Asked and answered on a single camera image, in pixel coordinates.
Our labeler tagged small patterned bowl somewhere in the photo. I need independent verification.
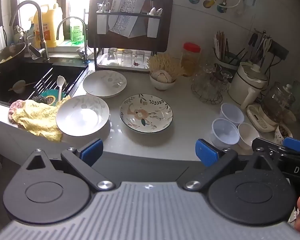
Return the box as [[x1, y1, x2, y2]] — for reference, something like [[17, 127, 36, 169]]
[[274, 124, 293, 145]]

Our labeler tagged white plastic spoon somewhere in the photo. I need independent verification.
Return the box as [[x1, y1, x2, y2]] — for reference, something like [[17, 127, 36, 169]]
[[55, 76, 66, 105]]

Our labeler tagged yellow detergent bottle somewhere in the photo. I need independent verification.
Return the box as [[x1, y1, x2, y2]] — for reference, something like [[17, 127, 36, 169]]
[[33, 0, 65, 48]]

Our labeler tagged wire goblet rack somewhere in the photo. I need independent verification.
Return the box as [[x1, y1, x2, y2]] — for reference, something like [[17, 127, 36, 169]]
[[191, 80, 224, 104]]

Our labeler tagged silver patterned sheet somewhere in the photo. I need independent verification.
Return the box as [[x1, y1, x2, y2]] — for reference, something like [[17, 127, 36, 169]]
[[107, 0, 147, 38]]

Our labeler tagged small curved steel faucet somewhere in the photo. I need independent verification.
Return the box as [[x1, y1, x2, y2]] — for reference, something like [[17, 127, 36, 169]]
[[56, 16, 92, 64]]

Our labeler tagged floral plate with dark rim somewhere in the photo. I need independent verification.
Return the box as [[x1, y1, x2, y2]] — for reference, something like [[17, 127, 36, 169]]
[[119, 94, 174, 134]]

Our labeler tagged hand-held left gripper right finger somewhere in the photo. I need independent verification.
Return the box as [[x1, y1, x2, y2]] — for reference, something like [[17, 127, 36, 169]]
[[183, 139, 282, 190]]

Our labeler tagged teal sunflower sink mat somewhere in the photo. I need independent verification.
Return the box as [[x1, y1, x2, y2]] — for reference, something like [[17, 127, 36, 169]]
[[40, 89, 67, 107]]

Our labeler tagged white electric kettle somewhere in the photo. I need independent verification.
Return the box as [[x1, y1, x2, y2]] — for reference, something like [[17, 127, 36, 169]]
[[227, 62, 269, 110]]

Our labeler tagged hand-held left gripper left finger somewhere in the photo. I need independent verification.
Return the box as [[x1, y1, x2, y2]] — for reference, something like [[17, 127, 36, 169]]
[[20, 138, 115, 192]]

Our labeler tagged white bowl with orange base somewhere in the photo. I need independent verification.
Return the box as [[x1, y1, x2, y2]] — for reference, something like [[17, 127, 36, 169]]
[[149, 71, 177, 92]]

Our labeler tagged cut glass goblet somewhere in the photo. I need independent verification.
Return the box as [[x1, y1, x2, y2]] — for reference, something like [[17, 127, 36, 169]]
[[195, 65, 218, 90], [219, 69, 234, 85]]

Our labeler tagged white leaf-print plate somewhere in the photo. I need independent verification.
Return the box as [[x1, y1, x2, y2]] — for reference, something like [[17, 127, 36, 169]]
[[56, 95, 110, 137], [82, 70, 127, 98]]

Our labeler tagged green liquid bottle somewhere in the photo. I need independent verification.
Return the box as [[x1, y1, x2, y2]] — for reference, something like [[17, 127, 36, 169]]
[[70, 17, 87, 46]]

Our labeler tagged tall steel faucet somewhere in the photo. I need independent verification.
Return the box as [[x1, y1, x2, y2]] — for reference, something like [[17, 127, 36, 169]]
[[9, 0, 50, 62]]

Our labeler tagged glass kettle with cream base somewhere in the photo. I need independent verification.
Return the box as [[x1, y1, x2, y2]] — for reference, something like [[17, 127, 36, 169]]
[[246, 81, 297, 133]]

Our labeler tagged garlic bulb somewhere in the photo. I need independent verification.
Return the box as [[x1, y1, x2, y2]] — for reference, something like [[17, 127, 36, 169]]
[[152, 69, 172, 83]]

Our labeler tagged enoki mushroom bundle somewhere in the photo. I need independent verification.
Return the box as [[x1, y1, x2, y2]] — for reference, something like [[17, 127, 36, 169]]
[[147, 54, 188, 79]]

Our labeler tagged black kitchen sink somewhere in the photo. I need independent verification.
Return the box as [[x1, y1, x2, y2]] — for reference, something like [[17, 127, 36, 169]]
[[0, 61, 89, 105]]

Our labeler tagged steel mixing bowl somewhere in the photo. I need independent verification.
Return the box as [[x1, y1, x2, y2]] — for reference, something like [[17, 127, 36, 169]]
[[0, 42, 27, 65]]

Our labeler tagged pink knitted cloth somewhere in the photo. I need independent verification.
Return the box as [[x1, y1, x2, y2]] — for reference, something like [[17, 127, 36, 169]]
[[7, 99, 28, 124]]

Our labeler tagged chopstick holder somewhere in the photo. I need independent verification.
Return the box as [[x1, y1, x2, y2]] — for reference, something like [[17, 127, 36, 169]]
[[213, 52, 240, 72]]

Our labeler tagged white cutlery holder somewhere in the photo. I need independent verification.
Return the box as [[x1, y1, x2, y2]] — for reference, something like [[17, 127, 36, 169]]
[[147, 12, 162, 38], [96, 10, 108, 35]]

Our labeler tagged black roll-up drain rack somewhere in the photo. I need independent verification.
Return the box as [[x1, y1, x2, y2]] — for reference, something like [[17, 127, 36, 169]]
[[27, 64, 88, 100]]

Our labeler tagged white drip tray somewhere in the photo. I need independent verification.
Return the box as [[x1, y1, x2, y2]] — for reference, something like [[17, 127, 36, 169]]
[[96, 52, 150, 69]]

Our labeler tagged clear drinking glass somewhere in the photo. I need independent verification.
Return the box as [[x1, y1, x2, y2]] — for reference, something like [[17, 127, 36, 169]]
[[121, 49, 133, 67], [107, 47, 118, 61], [134, 50, 145, 67]]

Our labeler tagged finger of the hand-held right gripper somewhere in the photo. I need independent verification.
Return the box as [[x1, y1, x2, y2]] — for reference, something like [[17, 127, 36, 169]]
[[282, 137, 300, 153], [252, 137, 285, 157]]

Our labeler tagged black dish rack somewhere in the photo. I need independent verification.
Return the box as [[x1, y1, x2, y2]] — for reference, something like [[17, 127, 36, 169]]
[[85, 0, 163, 72]]

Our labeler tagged pale blue plastic bowl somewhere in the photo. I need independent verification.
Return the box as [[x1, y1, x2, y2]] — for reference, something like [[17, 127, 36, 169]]
[[220, 102, 245, 127], [212, 118, 240, 148]]

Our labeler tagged red-lid plastic jar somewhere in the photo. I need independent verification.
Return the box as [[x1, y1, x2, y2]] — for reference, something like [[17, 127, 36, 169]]
[[181, 42, 202, 77]]

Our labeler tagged black wall hook rail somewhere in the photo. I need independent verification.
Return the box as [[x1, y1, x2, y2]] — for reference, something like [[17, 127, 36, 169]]
[[247, 29, 289, 58]]

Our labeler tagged yellow dish cloth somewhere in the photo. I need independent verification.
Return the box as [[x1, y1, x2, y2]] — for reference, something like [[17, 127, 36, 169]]
[[12, 95, 72, 142]]

